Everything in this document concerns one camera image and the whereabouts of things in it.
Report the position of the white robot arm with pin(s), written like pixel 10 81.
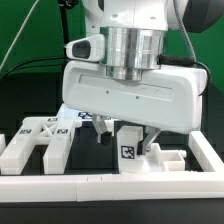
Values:
pixel 119 69

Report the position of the white block at left edge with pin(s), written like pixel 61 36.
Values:
pixel 2 143

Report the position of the black vertical pole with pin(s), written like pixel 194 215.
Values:
pixel 64 6

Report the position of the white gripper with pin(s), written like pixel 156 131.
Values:
pixel 169 98

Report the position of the white chair seat part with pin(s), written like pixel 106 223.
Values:
pixel 158 160

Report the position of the white L-shaped fence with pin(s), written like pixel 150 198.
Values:
pixel 208 183

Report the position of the white chair back frame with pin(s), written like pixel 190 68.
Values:
pixel 55 133

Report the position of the white marker base plate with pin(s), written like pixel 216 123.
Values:
pixel 67 113

